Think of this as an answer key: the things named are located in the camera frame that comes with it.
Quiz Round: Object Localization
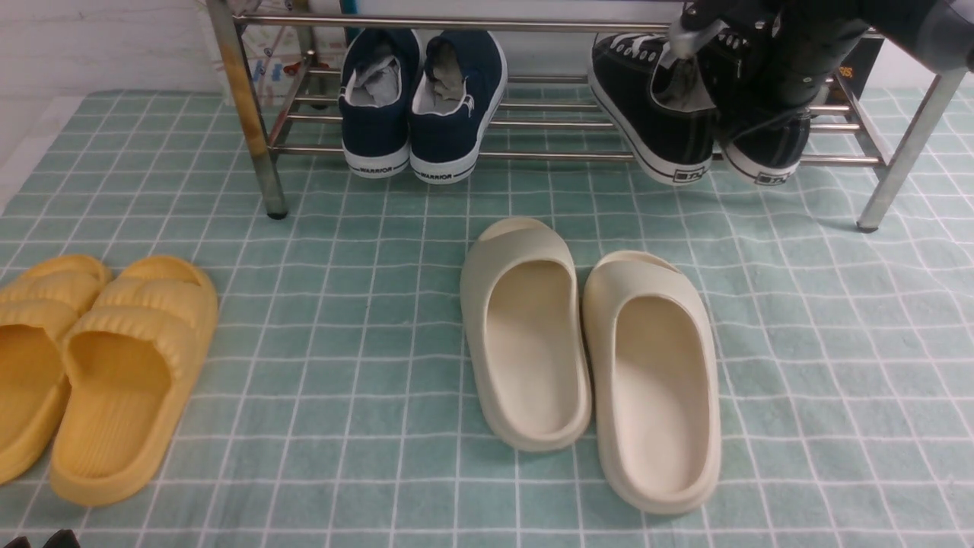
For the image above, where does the black canvas sneaker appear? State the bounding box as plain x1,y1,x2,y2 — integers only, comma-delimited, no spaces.
588,33,716,186
696,29,811,186

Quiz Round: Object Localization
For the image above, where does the yellow foam slipper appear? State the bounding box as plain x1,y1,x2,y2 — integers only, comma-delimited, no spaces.
1,254,113,483
49,256,219,506

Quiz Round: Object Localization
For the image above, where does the left yellow foam slipper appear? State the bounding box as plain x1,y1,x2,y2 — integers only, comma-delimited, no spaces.
1,254,113,483

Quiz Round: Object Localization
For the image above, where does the right navy canvas sneaker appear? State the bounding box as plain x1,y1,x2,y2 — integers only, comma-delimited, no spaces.
408,29,508,185

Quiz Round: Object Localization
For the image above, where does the right cream foam slide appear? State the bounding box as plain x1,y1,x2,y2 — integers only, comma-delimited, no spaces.
581,250,721,515

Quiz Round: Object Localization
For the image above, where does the colourful printed paper sheet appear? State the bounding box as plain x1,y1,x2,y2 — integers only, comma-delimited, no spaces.
243,27,345,107

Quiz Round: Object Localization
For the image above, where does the green checkered floor cloth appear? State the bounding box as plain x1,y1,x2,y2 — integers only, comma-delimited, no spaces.
2,90,972,547

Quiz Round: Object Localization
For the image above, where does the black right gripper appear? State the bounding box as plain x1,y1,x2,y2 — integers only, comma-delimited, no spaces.
669,1,870,142

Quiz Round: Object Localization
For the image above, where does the navy canvas sneaker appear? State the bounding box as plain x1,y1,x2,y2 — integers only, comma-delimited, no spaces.
338,28,423,178
408,29,508,185

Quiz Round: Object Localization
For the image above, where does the dark printed cardboard box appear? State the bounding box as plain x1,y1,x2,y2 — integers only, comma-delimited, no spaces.
838,37,886,100

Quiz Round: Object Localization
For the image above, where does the right yellow foam slipper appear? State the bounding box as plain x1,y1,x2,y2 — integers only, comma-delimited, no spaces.
49,256,219,506

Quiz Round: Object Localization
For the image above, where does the metal shoe rack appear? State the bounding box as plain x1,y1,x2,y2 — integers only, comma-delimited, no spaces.
206,1,970,233

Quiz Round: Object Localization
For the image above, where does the left cream foam slide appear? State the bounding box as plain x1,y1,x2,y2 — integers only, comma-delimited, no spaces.
460,216,592,452

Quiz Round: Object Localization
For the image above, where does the left navy canvas sneaker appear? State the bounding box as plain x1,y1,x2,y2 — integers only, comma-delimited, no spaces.
338,28,423,178

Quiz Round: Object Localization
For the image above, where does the cream foam slide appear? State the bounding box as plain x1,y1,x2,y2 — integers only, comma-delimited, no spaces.
581,250,721,515
460,216,592,452

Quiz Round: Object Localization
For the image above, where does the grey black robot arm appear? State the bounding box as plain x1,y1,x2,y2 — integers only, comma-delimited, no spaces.
669,1,972,140

